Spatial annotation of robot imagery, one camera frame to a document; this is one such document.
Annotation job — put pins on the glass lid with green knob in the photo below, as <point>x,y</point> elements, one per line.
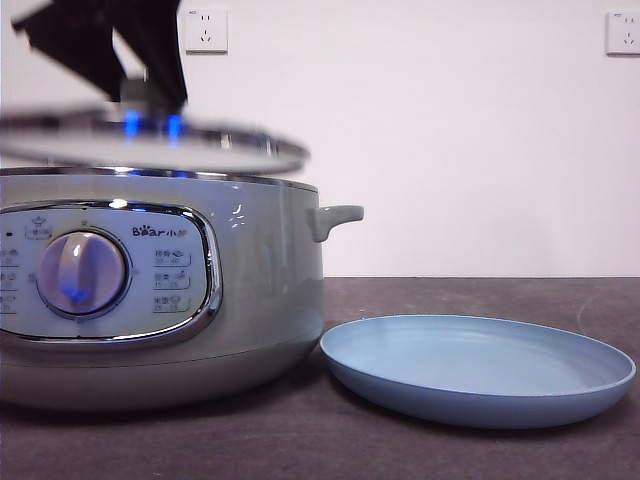
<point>150,152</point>

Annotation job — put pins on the pale green electric steamer pot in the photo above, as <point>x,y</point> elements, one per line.
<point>265,300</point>

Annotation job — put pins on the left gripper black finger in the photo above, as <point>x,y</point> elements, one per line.
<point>155,40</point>
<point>75,40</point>

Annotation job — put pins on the white round control dial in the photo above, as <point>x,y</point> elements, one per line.
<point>82,272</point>

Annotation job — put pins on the white wall socket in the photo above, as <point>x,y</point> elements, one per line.
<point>207,31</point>
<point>625,33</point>

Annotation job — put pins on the blue round plate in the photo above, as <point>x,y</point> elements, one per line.
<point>450,360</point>

